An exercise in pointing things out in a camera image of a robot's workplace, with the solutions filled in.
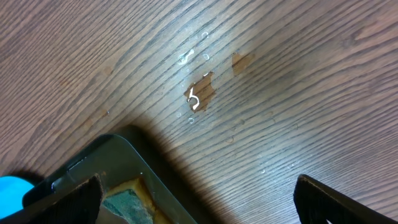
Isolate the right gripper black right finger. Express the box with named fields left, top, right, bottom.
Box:
left=294, top=174, right=397, bottom=224

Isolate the blue plastic tray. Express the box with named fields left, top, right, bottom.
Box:
left=0, top=176, right=34, bottom=218

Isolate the green yellow sponge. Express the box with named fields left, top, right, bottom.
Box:
left=102, top=178, right=172, bottom=224

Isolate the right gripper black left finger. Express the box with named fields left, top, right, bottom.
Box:
left=0, top=173, right=104, bottom=224

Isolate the black water tray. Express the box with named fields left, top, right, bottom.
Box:
left=22, top=134, right=211, bottom=223

